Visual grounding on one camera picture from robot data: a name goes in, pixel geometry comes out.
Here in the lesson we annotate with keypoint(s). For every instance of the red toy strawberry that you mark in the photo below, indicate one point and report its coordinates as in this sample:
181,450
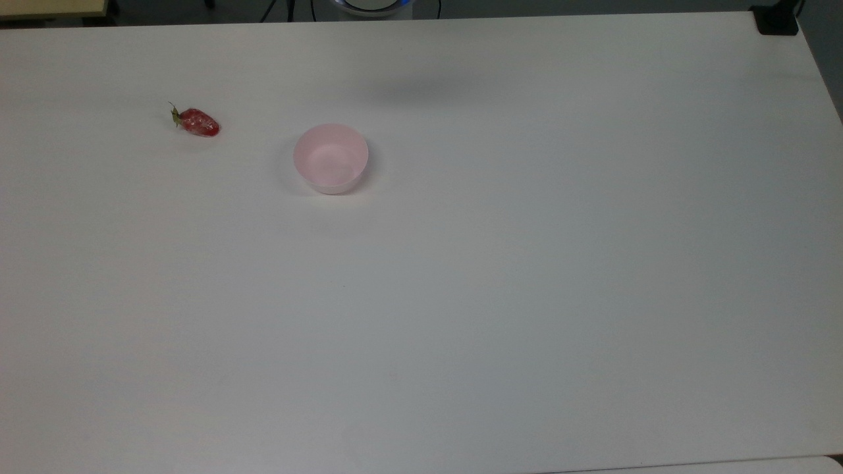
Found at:
201,123

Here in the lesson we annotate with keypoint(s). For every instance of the pink plastic bowl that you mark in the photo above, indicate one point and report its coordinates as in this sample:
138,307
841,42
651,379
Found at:
329,158

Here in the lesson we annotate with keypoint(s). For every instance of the black table clamp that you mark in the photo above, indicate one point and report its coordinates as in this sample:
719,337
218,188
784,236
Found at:
777,23

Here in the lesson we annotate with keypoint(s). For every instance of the light wooden table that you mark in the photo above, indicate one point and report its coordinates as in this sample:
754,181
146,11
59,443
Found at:
46,6

